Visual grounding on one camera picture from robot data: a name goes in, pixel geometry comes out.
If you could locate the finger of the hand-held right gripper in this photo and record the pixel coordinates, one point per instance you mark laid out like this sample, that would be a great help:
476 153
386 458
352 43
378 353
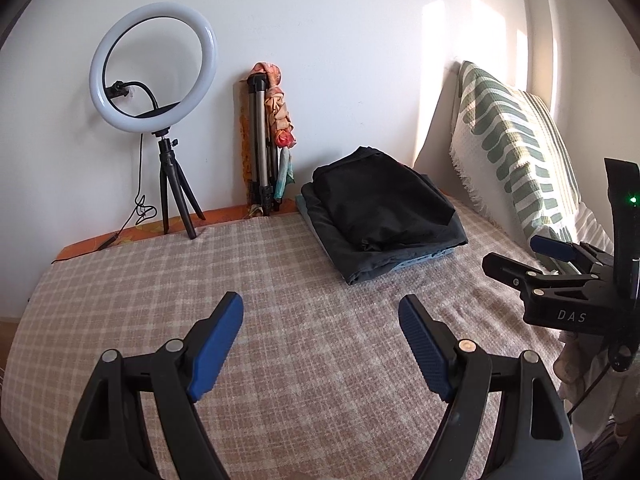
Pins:
552 247
505 267

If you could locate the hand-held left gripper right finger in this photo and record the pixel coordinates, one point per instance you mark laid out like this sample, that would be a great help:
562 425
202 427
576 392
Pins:
425 355

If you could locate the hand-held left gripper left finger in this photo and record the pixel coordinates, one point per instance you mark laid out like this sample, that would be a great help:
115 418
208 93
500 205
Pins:
217 350

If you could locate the black pants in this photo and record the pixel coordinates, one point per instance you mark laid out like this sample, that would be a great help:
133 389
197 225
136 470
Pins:
385 195

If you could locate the person's right forearm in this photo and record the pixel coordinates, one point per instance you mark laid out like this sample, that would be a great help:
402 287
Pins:
625 400

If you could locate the beige plaid blanket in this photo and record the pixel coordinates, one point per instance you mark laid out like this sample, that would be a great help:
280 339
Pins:
300 320

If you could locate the stack of folded dark clothes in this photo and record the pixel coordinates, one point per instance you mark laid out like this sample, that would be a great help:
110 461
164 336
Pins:
345 255

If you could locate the green patterned white pillow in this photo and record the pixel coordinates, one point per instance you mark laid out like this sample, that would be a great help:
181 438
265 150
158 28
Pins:
500 125

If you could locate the beige headboard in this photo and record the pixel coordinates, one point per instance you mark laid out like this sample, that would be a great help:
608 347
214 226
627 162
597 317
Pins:
435 150

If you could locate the teal cloth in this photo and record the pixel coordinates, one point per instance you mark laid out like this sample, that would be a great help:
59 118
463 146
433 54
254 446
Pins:
285 175

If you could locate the small black tripod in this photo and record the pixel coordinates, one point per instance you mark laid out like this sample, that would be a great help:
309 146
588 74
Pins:
167 160

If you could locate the folded silver tripod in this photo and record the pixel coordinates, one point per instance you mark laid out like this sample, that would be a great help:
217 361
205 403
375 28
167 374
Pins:
257 135

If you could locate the orange patterned scarf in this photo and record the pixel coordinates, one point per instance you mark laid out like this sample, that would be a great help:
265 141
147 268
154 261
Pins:
277 110

